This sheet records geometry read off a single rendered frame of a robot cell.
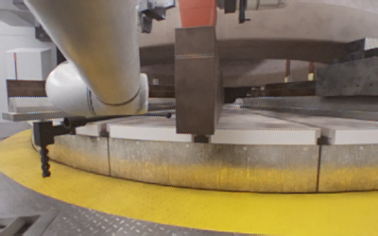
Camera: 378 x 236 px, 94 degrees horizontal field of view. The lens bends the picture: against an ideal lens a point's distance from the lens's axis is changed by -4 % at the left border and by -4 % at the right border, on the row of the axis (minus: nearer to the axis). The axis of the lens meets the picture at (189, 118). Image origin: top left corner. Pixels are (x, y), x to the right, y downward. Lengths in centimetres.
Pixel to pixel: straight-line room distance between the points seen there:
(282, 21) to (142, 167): 131
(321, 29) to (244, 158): 114
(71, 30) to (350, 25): 182
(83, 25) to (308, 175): 99
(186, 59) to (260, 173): 61
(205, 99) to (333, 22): 131
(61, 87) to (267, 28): 129
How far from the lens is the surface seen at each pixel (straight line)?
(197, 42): 68
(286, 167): 97
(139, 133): 95
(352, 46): 172
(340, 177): 112
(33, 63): 463
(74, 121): 110
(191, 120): 66
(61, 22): 23
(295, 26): 158
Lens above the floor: 43
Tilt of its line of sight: 6 degrees down
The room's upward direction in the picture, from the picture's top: straight up
